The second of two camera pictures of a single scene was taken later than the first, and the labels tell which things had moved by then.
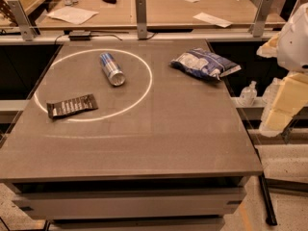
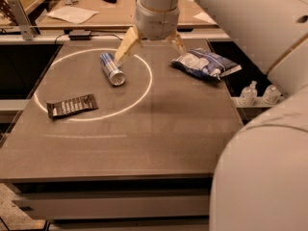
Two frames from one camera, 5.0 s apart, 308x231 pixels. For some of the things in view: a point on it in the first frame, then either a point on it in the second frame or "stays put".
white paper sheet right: (211, 19) stays put
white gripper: (295, 43) -> (156, 23)
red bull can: (112, 68) stays put
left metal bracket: (26, 28) stays put
